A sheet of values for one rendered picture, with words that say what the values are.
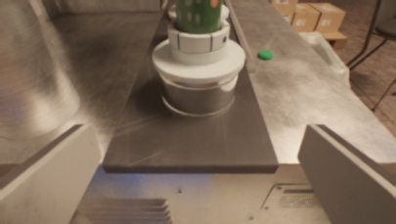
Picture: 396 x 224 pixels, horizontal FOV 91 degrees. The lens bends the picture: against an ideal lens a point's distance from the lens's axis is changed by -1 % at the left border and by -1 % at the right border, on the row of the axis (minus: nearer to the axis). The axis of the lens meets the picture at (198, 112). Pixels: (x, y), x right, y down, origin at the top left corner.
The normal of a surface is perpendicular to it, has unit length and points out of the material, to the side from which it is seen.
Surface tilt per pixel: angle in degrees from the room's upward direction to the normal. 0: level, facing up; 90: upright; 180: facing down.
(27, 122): 90
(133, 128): 0
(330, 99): 0
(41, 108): 90
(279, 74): 0
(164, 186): 90
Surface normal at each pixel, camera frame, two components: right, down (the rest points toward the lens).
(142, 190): 0.00, 0.69
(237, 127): 0.00, -0.73
